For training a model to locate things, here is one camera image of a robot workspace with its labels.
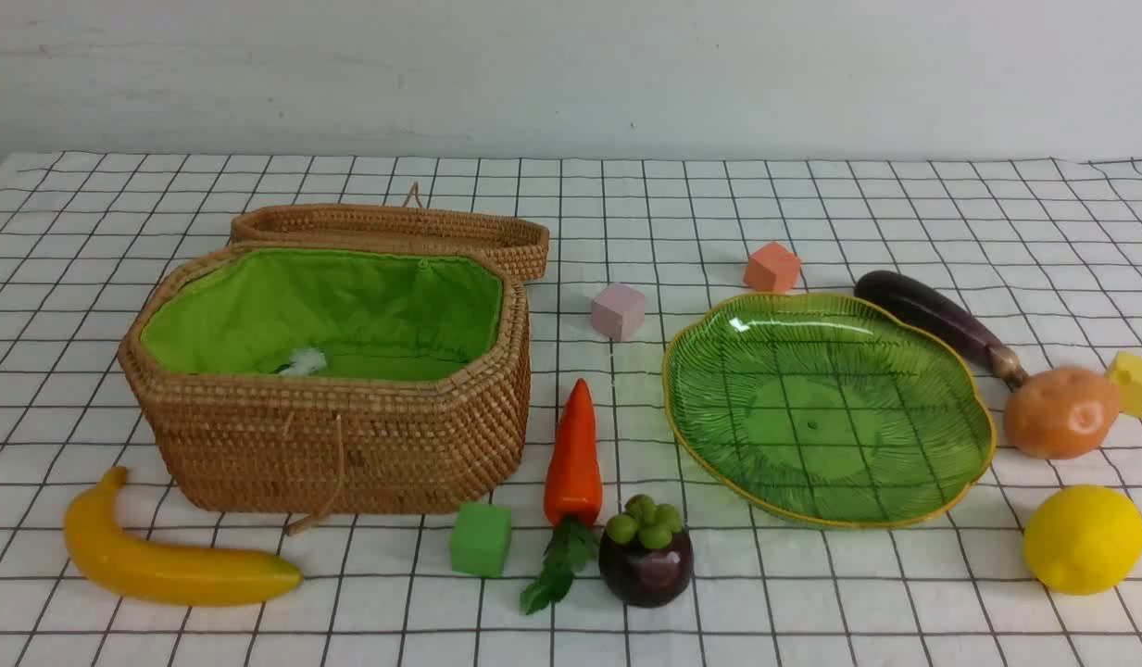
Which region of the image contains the orange plastic carrot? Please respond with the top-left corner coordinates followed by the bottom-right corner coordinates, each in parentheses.
top-left (518, 377), bottom-right (603, 616)

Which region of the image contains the purple plastic mangosteen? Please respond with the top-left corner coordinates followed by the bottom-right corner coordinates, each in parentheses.
top-left (597, 495), bottom-right (695, 609)

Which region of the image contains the purple plastic eggplant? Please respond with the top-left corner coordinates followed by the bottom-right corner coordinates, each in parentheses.
top-left (853, 270), bottom-right (1031, 389)

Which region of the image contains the yellow plastic banana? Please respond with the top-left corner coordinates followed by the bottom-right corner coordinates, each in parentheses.
top-left (63, 466), bottom-right (303, 606)

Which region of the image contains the brown plastic potato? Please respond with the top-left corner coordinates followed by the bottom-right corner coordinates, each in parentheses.
top-left (1003, 365), bottom-right (1121, 459)

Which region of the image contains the yellow plastic lemon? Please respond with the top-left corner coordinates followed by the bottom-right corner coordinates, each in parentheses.
top-left (1023, 485), bottom-right (1142, 596)

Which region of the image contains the pink foam cube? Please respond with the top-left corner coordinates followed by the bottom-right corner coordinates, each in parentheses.
top-left (589, 283), bottom-right (646, 341)

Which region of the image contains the woven wicker basket lid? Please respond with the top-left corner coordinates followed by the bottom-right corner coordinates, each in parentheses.
top-left (230, 185), bottom-right (550, 282)

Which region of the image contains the orange foam cube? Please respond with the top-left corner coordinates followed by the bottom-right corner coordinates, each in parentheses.
top-left (743, 241), bottom-right (802, 294)

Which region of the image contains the green foam cube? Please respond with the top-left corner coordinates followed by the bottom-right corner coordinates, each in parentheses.
top-left (449, 503), bottom-right (512, 578)

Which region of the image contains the woven wicker basket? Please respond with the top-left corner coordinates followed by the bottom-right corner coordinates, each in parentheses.
top-left (118, 241), bottom-right (530, 532)

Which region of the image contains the green glass leaf plate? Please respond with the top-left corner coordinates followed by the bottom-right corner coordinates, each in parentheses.
top-left (662, 294), bottom-right (998, 529)

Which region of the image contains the white checkered tablecloth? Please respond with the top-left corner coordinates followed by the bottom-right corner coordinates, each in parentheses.
top-left (0, 152), bottom-right (1142, 666)

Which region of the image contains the yellow foam cube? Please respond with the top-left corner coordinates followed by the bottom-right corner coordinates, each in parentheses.
top-left (1105, 351), bottom-right (1142, 419)

